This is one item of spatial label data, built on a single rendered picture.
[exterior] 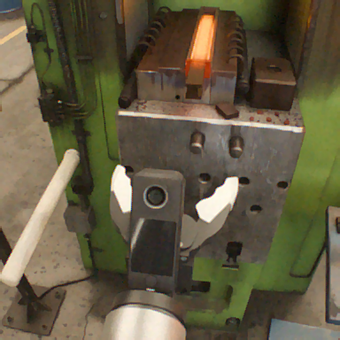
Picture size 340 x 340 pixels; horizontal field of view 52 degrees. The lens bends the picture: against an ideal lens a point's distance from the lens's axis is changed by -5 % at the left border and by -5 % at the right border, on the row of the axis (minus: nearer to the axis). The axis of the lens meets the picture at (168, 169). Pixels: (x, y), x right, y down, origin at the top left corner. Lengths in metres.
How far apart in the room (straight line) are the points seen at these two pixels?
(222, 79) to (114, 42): 0.30
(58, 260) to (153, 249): 1.33
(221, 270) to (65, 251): 0.83
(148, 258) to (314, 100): 0.69
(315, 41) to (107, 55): 0.49
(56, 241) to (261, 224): 1.07
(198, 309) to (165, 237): 0.98
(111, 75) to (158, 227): 0.65
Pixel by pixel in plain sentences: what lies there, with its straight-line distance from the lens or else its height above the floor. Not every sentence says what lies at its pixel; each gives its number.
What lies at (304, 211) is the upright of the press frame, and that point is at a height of 0.49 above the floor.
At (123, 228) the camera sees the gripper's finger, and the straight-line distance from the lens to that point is 0.38.
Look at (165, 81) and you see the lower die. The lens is 0.75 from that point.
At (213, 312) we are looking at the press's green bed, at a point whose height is 0.15.
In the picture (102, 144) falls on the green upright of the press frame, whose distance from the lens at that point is 1.06.
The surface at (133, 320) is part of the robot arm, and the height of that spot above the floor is 1.02.
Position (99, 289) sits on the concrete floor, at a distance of 1.53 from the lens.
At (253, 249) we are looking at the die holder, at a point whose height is 0.53.
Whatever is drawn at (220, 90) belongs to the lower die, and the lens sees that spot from 0.74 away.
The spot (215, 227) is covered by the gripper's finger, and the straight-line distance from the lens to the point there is 0.39.
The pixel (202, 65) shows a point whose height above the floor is 1.01.
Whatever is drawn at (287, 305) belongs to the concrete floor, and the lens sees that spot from 1.54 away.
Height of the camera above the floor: 1.30
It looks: 41 degrees down
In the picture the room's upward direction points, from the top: straight up
